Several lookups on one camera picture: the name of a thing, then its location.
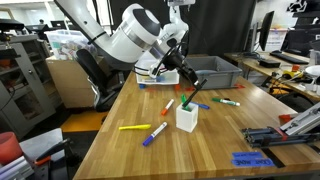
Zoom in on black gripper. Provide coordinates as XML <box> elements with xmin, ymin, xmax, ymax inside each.
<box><xmin>162</xmin><ymin>49</ymin><xmax>206</xmax><ymax>91</ymax></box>

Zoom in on black pen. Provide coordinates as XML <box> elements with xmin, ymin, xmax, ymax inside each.
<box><xmin>181</xmin><ymin>78</ymin><xmax>208</xmax><ymax>109</ymax></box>

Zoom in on green marker in holder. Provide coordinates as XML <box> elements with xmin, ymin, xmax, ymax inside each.
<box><xmin>180</xmin><ymin>93</ymin><xmax>192</xmax><ymax>112</ymax></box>

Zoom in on white square pen holder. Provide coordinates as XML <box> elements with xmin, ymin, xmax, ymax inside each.
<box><xmin>175</xmin><ymin>101</ymin><xmax>199</xmax><ymax>134</ymax></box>

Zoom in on blue marker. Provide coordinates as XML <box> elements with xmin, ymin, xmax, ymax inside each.
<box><xmin>191</xmin><ymin>101</ymin><xmax>211</xmax><ymax>111</ymax></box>

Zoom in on grey plastic bin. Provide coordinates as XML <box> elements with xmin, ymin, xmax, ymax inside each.
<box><xmin>183</xmin><ymin>55</ymin><xmax>244</xmax><ymax>91</ymax></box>

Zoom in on green marker white barrel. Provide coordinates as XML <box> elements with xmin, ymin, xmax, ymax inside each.
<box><xmin>211</xmin><ymin>97</ymin><xmax>241</xmax><ymax>108</ymax></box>

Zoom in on orange marker white barrel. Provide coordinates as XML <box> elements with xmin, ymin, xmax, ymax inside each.
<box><xmin>161</xmin><ymin>98</ymin><xmax>175</xmax><ymax>117</ymax></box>

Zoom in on white tray with papers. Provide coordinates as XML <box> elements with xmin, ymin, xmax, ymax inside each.
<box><xmin>134</xmin><ymin>53</ymin><xmax>181</xmax><ymax>86</ymax></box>

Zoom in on purple marker white barrel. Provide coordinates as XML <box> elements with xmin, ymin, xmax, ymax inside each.
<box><xmin>142</xmin><ymin>121</ymin><xmax>169</xmax><ymax>148</ymax></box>

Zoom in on small black desk box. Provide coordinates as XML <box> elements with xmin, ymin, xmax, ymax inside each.
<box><xmin>259</xmin><ymin>58</ymin><xmax>282</xmax><ymax>69</ymax></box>

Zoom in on yellow highlighter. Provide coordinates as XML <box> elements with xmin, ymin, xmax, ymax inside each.
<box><xmin>118</xmin><ymin>124</ymin><xmax>152</xmax><ymax>131</ymax></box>

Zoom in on black computer monitor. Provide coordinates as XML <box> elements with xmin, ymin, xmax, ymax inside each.
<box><xmin>258</xmin><ymin>10</ymin><xmax>276</xmax><ymax>52</ymax></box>

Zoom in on small blue tape label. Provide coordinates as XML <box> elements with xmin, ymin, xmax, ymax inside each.
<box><xmin>231</xmin><ymin>151</ymin><xmax>265</xmax><ymax>160</ymax></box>

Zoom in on black keyboard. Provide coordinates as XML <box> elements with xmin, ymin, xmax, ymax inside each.
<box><xmin>269</xmin><ymin>49</ymin><xmax>311</xmax><ymax>66</ymax></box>

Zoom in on black tube clamp rig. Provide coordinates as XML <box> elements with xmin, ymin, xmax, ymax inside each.
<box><xmin>241</xmin><ymin>125</ymin><xmax>320</xmax><ymax>149</ymax></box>

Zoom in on large blue tape label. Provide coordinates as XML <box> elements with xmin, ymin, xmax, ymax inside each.
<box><xmin>231</xmin><ymin>158</ymin><xmax>276</xmax><ymax>168</ymax></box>

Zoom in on black office chair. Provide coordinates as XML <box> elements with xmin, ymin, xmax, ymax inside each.
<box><xmin>75</xmin><ymin>48</ymin><xmax>134</xmax><ymax>113</ymax></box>

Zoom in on aluminium extrusion beam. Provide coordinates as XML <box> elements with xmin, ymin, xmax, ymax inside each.
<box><xmin>279</xmin><ymin>102</ymin><xmax>320</xmax><ymax>136</ymax></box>

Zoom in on brown cardboard box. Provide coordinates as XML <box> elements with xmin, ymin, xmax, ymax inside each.
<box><xmin>45</xmin><ymin>57</ymin><xmax>101</xmax><ymax>110</ymax></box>

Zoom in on clear plastic storage box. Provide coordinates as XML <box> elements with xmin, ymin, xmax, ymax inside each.
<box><xmin>44</xmin><ymin>29</ymin><xmax>98</xmax><ymax>62</ymax></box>

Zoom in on grey metal cabinet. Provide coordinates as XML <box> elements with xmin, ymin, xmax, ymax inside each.
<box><xmin>0</xmin><ymin>33</ymin><xmax>58</xmax><ymax>141</ymax></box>

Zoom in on red plastic cup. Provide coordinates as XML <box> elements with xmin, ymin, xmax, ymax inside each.
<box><xmin>0</xmin><ymin>131</ymin><xmax>24</xmax><ymax>166</ymax></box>

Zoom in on silver extrusion bar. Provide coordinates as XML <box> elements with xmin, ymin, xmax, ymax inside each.
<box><xmin>0</xmin><ymin>154</ymin><xmax>36</xmax><ymax>180</ymax></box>

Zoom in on black clamp orange handle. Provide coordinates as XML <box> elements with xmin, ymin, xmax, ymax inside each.
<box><xmin>33</xmin><ymin>137</ymin><xmax>73</xmax><ymax>167</ymax></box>

